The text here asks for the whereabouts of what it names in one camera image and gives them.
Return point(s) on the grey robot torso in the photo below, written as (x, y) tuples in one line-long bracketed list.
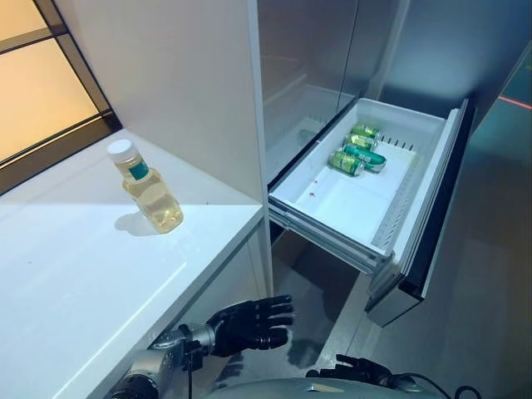
[(328, 389)]

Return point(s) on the green drink can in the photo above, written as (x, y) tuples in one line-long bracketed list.
[(365, 130), (347, 163), (362, 141), (365, 155)]

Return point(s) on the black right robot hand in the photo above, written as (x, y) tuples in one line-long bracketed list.
[(357, 369)]

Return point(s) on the yellow drink bottle white cap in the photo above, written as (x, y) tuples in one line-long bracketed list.
[(146, 189)]

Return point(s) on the white fridge drawer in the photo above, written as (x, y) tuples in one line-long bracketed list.
[(361, 183)]

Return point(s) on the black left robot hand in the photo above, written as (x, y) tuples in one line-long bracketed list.
[(249, 326)]

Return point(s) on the black framed window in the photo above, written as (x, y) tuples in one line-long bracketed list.
[(41, 83)]

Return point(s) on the stainless steel fridge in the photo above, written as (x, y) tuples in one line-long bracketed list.
[(374, 83)]

